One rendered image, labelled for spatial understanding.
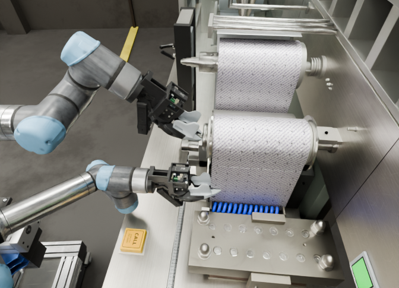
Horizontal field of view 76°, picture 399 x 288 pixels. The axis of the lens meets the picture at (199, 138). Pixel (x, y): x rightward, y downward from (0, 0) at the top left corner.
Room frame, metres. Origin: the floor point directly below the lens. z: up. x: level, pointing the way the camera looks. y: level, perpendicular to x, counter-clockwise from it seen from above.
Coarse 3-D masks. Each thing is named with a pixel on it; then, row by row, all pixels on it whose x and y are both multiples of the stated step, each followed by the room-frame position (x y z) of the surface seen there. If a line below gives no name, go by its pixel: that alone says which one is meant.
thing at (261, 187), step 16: (224, 176) 0.43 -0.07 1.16; (240, 176) 0.42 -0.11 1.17; (256, 176) 0.42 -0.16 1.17; (272, 176) 0.42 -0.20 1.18; (288, 176) 0.41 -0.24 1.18; (224, 192) 0.43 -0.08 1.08; (240, 192) 0.42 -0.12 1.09; (256, 192) 0.42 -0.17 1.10; (272, 192) 0.41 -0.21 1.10; (288, 192) 0.41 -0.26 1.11
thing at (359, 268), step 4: (360, 260) 0.19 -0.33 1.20; (356, 264) 0.19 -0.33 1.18; (360, 264) 0.18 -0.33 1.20; (364, 264) 0.18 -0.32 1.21; (356, 268) 0.18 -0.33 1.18; (360, 268) 0.18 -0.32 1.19; (364, 268) 0.17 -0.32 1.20; (356, 272) 0.18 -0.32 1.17; (360, 272) 0.17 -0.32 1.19; (364, 272) 0.17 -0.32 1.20; (356, 276) 0.17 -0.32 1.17; (360, 276) 0.17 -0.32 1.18; (364, 276) 0.16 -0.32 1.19; (368, 276) 0.16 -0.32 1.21; (356, 280) 0.16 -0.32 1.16; (360, 280) 0.16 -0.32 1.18; (364, 280) 0.16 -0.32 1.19; (368, 280) 0.15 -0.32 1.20; (360, 284) 0.15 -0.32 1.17; (364, 284) 0.15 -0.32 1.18; (368, 284) 0.15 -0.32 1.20
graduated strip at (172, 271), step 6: (186, 162) 0.69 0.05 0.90; (180, 210) 0.47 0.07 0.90; (180, 216) 0.45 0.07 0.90; (180, 222) 0.42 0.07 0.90; (180, 228) 0.40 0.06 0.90; (180, 234) 0.38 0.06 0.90; (174, 240) 0.36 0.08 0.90; (174, 246) 0.34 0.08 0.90; (174, 252) 0.32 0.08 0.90; (174, 258) 0.30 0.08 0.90; (174, 264) 0.28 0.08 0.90; (174, 270) 0.27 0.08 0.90; (168, 276) 0.25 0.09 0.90; (174, 276) 0.25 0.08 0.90; (168, 282) 0.23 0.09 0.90; (174, 282) 0.23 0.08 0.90
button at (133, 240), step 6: (126, 228) 0.39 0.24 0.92; (126, 234) 0.37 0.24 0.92; (132, 234) 0.37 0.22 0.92; (138, 234) 0.37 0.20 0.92; (144, 234) 0.37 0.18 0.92; (126, 240) 0.35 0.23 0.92; (132, 240) 0.35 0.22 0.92; (138, 240) 0.35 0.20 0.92; (144, 240) 0.35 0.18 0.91; (120, 246) 0.33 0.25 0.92; (126, 246) 0.33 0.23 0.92; (132, 246) 0.33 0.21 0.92; (138, 246) 0.33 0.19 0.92; (138, 252) 0.32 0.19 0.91
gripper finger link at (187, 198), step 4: (188, 192) 0.41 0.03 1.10; (184, 196) 0.40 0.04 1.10; (188, 196) 0.40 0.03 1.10; (192, 196) 0.40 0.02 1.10; (196, 196) 0.40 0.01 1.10; (200, 196) 0.40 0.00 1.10; (180, 200) 0.40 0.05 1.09; (184, 200) 0.39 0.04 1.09; (188, 200) 0.39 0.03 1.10; (192, 200) 0.40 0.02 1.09; (196, 200) 0.39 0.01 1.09
